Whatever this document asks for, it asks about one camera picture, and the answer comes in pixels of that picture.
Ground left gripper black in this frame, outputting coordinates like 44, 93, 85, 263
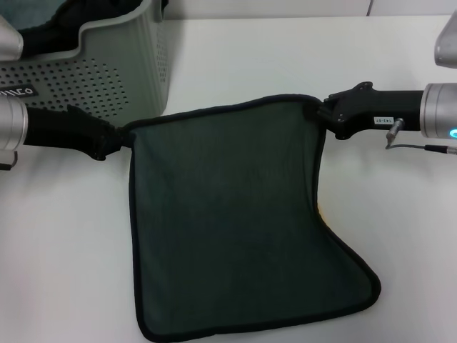
24, 104, 133, 161

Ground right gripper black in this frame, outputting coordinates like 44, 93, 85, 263
302, 81, 426, 141

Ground dark green towel black hem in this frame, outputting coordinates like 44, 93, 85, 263
123, 93, 382, 342

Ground gray-green perforated storage box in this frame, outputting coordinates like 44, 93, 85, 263
0, 0, 176, 129

